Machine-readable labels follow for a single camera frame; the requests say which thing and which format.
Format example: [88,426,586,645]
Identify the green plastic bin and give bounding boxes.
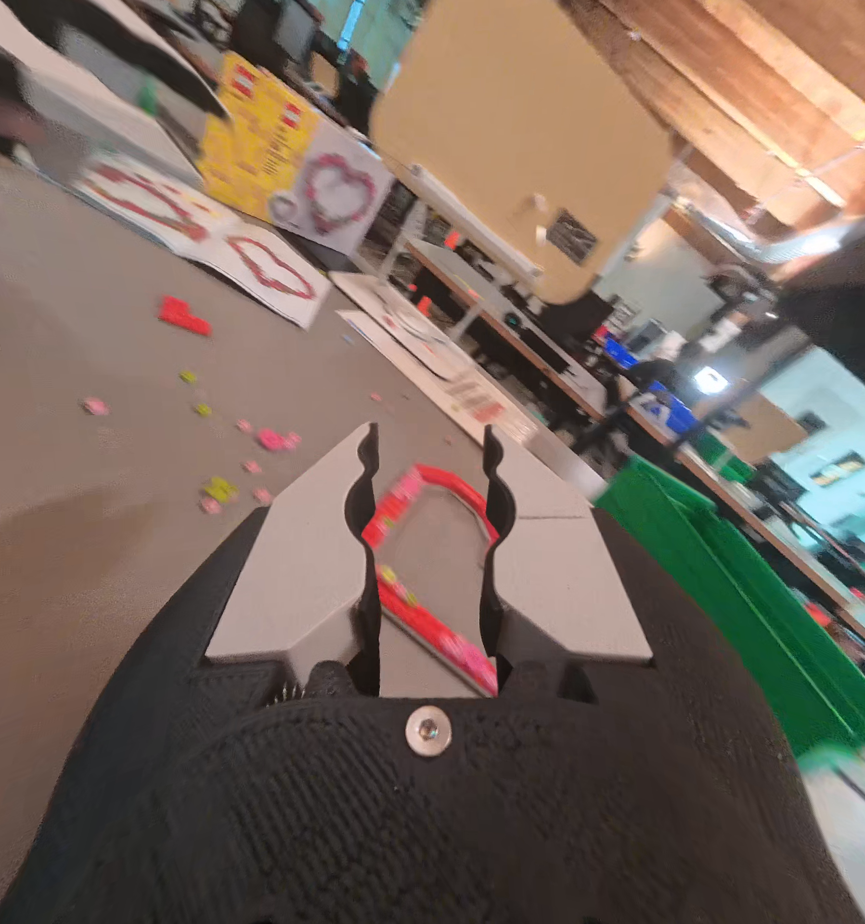
[593,476,865,755]
[620,453,865,723]

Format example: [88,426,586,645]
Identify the white printed sheet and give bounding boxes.
[330,270,471,381]

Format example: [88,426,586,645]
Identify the scattered small lego pieces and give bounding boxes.
[78,368,305,518]

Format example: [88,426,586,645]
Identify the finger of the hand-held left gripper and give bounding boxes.
[21,29,232,190]
[64,0,224,80]

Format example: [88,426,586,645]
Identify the blue plastic bin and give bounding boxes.
[604,338,697,430]

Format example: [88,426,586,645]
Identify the red lego plate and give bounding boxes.
[157,295,214,338]

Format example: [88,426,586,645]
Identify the long workshop table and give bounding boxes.
[402,237,610,423]
[623,400,865,654]

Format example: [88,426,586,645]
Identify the red heart lego frame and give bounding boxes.
[361,462,504,699]

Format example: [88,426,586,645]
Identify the open lego instruction booklet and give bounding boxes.
[71,150,334,331]

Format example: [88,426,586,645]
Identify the yellow lego set box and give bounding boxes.
[197,51,397,258]

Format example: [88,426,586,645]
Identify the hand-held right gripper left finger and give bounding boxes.
[205,422,381,680]

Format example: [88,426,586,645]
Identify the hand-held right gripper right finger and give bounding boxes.
[478,424,655,668]

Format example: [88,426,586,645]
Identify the large cardboard panel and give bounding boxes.
[369,0,676,306]

